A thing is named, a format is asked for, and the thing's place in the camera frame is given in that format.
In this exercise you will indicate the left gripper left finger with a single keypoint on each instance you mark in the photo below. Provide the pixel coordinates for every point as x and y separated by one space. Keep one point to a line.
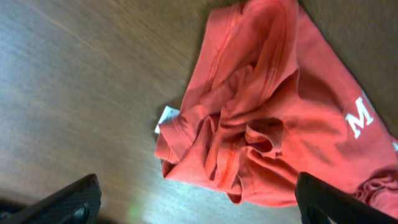
78 202

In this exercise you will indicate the orange printed t-shirt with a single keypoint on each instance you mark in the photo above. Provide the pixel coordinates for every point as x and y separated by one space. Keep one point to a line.
269 99

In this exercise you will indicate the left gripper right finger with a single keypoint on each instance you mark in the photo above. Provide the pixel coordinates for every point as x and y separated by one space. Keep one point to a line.
322 203

